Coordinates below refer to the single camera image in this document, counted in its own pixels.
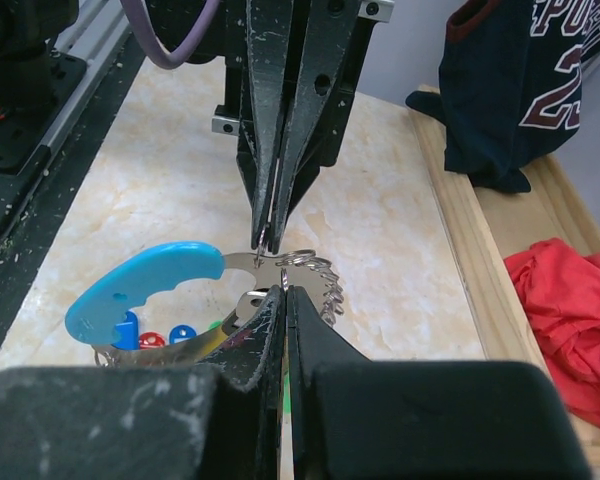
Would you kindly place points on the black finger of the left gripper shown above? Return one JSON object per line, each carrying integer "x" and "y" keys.
{"x": 268, "y": 25}

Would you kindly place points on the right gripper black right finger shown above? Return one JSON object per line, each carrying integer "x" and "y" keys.
{"x": 331, "y": 397}

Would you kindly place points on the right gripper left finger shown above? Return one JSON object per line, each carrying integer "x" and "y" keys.
{"x": 234, "y": 415}

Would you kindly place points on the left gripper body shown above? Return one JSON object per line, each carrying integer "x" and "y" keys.
{"x": 234, "y": 116}

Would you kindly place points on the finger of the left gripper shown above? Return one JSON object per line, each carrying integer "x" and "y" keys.
{"x": 327, "y": 35}

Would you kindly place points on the large metal keyring with keys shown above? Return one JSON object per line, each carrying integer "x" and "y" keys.
{"x": 166, "y": 304}

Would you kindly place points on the navy tank top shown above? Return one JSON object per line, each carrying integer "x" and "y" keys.
{"x": 510, "y": 85}

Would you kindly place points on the red cloth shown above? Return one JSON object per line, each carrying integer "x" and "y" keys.
{"x": 559, "y": 290}

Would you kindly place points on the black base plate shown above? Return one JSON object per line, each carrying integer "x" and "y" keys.
{"x": 34, "y": 203}

